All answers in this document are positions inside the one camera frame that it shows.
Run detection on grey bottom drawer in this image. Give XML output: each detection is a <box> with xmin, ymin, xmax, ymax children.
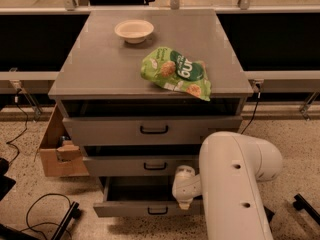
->
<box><xmin>93</xmin><ymin>176</ymin><xmax>204</xmax><ymax>217</ymax></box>

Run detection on grey drawer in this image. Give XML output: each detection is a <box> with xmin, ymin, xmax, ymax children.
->
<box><xmin>93</xmin><ymin>176</ymin><xmax>204</xmax><ymax>217</ymax></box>
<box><xmin>63</xmin><ymin>116</ymin><xmax>242</xmax><ymax>146</ymax></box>
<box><xmin>83</xmin><ymin>155</ymin><xmax>198</xmax><ymax>177</ymax></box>

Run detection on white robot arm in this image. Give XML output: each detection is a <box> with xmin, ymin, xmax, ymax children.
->
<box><xmin>172</xmin><ymin>132</ymin><xmax>282</xmax><ymax>240</ymax></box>

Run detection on grey middle drawer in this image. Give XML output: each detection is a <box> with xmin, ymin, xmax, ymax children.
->
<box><xmin>83</xmin><ymin>155</ymin><xmax>198</xmax><ymax>177</ymax></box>

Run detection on grey drawer cabinet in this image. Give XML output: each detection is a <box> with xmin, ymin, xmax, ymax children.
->
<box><xmin>47</xmin><ymin>9</ymin><xmax>254</xmax><ymax>203</ymax></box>

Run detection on grey top drawer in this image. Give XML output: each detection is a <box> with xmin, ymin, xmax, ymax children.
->
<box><xmin>63</xmin><ymin>116</ymin><xmax>242</xmax><ymax>146</ymax></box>

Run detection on black power adapter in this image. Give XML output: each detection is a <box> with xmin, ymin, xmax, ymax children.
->
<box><xmin>264</xmin><ymin>207</ymin><xmax>275</xmax><ymax>222</ymax></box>

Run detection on black stand leg left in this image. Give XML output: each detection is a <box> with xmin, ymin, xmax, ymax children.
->
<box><xmin>51</xmin><ymin>202</ymin><xmax>82</xmax><ymax>240</ymax></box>

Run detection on black stand leg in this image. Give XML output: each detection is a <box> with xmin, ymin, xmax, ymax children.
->
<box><xmin>293</xmin><ymin>194</ymin><xmax>320</xmax><ymax>225</ymax></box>
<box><xmin>51</xmin><ymin>202</ymin><xmax>82</xmax><ymax>240</ymax></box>

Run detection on black stand leg right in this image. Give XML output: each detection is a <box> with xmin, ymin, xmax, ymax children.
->
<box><xmin>293</xmin><ymin>194</ymin><xmax>320</xmax><ymax>225</ymax></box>

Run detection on brown cardboard box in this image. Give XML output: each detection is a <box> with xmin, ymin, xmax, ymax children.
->
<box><xmin>38</xmin><ymin>106</ymin><xmax>88</xmax><ymax>177</ymax></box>

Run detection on green snack bag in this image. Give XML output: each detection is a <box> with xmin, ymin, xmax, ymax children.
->
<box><xmin>141</xmin><ymin>47</ymin><xmax>211</xmax><ymax>101</ymax></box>

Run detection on white paper bowl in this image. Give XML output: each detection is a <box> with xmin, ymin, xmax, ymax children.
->
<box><xmin>114</xmin><ymin>20</ymin><xmax>154</xmax><ymax>44</ymax></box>

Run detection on black power cable right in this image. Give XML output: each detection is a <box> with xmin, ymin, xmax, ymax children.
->
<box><xmin>240</xmin><ymin>82</ymin><xmax>262</xmax><ymax>135</ymax></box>

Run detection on black cable left floor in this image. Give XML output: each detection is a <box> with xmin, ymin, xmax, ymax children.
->
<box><xmin>19</xmin><ymin>192</ymin><xmax>74</xmax><ymax>240</ymax></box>

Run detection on metal bracket right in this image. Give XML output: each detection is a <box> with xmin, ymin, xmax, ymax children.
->
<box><xmin>299</xmin><ymin>92</ymin><xmax>320</xmax><ymax>121</ymax></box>

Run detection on metal bracket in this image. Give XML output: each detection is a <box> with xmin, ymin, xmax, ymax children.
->
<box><xmin>299</xmin><ymin>92</ymin><xmax>320</xmax><ymax>121</ymax></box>
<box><xmin>10</xmin><ymin>79</ymin><xmax>43</xmax><ymax>122</ymax></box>

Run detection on metal bracket left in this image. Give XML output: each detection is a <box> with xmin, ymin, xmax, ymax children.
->
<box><xmin>10</xmin><ymin>79</ymin><xmax>43</xmax><ymax>122</ymax></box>

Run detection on black cable left wall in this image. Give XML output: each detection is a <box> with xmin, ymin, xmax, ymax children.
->
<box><xmin>5</xmin><ymin>87</ymin><xmax>30</xmax><ymax>165</ymax></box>

